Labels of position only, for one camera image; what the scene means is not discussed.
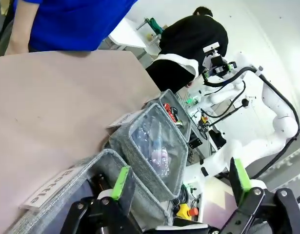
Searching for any white Plastic label card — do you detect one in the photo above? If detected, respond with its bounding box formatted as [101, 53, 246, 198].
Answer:
[105, 111, 139, 129]

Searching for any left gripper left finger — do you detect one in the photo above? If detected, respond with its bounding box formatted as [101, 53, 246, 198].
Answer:
[60, 165, 142, 234]

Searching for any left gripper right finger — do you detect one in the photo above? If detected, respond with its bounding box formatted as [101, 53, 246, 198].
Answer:
[220, 157, 300, 234]

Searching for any red crushed can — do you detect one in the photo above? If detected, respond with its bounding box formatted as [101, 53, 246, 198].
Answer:
[163, 102, 177, 120]

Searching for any yellow emergency stop button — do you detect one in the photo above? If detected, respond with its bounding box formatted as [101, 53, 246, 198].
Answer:
[176, 203, 199, 219]

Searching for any grey fabric basket Can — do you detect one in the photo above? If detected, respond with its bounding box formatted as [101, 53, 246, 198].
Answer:
[141, 89, 192, 142]

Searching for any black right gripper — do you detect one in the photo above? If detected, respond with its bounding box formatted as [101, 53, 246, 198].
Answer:
[202, 53, 238, 81]

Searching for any white Bottle label card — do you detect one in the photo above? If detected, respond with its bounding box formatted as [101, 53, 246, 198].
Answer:
[19, 166, 82, 212]

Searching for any person in black top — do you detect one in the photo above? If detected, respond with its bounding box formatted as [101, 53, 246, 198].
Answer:
[145, 6, 229, 92]

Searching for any black cable hose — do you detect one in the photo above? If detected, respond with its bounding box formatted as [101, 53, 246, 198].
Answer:
[204, 65, 300, 180]

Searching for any pink-labelled plastic water bottle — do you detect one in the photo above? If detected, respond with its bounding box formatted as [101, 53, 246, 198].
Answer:
[149, 145, 170, 179]

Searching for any green cloth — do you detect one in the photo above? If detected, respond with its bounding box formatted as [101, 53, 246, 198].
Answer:
[149, 17, 164, 35]

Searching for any clear crushed plastic bottle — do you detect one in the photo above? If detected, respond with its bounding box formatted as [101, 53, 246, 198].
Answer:
[132, 116, 163, 156]

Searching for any grey fabric basket Plastic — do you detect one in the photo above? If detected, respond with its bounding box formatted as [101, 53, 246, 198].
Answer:
[107, 102, 189, 202]

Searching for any person in blue hoodie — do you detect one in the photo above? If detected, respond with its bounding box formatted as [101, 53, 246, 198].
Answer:
[12, 0, 139, 53]

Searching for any tall brown glass bottle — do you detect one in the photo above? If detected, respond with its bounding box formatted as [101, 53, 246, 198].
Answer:
[90, 173, 109, 195]

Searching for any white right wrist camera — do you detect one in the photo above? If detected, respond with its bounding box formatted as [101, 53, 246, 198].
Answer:
[202, 41, 220, 54]

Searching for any person's right forearm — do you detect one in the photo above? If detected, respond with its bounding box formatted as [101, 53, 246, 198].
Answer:
[7, 0, 40, 56]

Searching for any large white table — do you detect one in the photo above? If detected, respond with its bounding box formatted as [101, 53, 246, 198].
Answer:
[108, 17, 150, 51]

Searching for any grey fabric basket Bottle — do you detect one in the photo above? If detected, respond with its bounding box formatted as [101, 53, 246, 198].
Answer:
[8, 148, 175, 234]

